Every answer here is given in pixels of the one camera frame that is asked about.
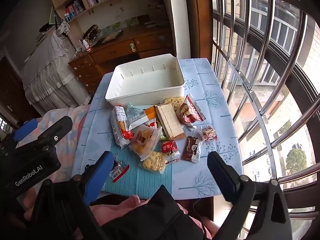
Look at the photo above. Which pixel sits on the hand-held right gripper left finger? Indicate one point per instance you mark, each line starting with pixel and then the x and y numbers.
pixel 98 177

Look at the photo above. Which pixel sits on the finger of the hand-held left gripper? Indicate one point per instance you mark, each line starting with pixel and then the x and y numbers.
pixel 57 130
pixel 25 129

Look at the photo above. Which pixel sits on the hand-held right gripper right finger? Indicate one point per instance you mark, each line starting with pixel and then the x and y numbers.
pixel 221 176

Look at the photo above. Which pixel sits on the red white biscuit packet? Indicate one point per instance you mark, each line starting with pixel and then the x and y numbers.
pixel 120 130

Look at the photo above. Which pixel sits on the long beige cracker pack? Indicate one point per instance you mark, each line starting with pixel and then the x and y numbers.
pixel 168 122

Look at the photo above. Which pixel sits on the white plastic bin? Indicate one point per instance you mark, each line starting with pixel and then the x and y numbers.
pixel 147 85

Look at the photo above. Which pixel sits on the small clear red wrapper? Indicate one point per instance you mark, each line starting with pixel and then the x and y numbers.
pixel 117 171

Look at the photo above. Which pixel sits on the floral blanket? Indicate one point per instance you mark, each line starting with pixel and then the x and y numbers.
pixel 75 120

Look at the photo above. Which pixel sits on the person's pink pants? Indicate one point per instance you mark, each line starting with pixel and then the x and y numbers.
pixel 117 205

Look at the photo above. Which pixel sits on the brown chocolate snack packet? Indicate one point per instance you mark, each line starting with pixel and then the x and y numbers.
pixel 190 150

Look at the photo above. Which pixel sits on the small clear nut packet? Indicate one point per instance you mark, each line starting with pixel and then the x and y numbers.
pixel 208 133

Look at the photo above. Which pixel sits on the clear puffed corn snack pack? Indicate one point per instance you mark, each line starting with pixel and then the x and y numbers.
pixel 155 161
pixel 173 102

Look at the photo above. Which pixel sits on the clear orange bread packet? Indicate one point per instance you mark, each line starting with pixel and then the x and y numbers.
pixel 143 140

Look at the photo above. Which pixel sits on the small red candy packet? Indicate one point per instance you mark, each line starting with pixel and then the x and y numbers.
pixel 168 147

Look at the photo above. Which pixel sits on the white lace cover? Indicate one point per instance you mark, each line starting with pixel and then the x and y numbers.
pixel 47 65

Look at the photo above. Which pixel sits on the person's black jacket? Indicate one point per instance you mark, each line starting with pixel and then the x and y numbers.
pixel 155 217

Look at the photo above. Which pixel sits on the red bread packet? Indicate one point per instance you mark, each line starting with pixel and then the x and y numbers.
pixel 192 112

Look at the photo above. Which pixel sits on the light blue orange snack packet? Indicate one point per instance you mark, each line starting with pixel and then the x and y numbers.
pixel 140 116

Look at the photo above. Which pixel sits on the red cookie packet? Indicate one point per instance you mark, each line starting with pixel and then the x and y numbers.
pixel 151 125

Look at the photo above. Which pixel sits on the tree outside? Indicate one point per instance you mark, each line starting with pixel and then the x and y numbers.
pixel 296 160

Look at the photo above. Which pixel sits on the blue tree print tablecloth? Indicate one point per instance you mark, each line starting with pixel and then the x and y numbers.
pixel 212 100

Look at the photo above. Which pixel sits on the small white bottle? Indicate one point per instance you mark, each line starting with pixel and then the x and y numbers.
pixel 86 45

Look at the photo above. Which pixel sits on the metal window grille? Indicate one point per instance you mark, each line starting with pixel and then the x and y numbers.
pixel 250 87

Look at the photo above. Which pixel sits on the wooden dresser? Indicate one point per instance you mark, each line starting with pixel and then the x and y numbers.
pixel 112 52

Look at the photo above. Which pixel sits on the black patterned bag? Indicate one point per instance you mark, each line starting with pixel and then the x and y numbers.
pixel 91 33

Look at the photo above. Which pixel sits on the wooden bookshelf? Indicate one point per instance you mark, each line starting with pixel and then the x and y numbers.
pixel 112 7

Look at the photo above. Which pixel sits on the wooden window frame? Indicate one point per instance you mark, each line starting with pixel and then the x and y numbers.
pixel 200 17

